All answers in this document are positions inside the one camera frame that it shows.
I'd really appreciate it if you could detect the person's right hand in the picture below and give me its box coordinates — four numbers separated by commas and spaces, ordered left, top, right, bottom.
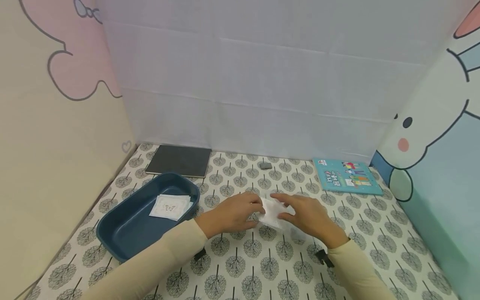
270, 192, 350, 250

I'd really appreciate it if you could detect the person's right forearm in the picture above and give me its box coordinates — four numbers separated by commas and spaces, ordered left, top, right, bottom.
327, 238, 398, 300

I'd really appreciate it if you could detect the black notebook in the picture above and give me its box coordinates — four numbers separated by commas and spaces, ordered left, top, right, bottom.
145, 145, 213, 179

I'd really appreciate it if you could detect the dark blue plastic tray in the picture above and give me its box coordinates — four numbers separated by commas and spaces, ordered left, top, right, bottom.
96, 172, 201, 263

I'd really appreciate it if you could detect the white packet with butterfly print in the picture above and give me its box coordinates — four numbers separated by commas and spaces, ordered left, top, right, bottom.
149, 195, 191, 221

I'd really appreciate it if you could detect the person's left forearm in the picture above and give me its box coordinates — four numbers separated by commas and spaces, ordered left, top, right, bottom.
79, 218, 209, 300

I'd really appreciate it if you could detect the person's left hand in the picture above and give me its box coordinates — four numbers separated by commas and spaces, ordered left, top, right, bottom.
194, 192, 266, 240

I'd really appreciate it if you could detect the teal picture book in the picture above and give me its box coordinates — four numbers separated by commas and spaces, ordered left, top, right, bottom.
312, 157, 384, 196

